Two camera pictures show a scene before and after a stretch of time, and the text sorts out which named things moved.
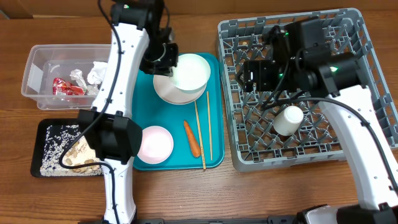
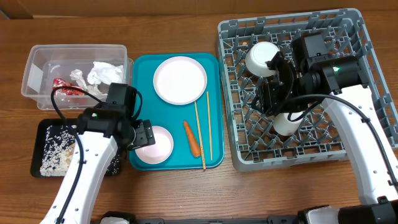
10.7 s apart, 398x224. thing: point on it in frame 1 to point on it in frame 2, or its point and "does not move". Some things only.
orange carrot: x=193 y=140 does not move
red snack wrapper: x=61 y=87 does not move
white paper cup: x=286 y=121 does not move
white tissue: x=96 y=75 does not move
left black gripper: x=165 y=68 to x=145 y=135
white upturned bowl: x=191 y=73 to x=257 y=55
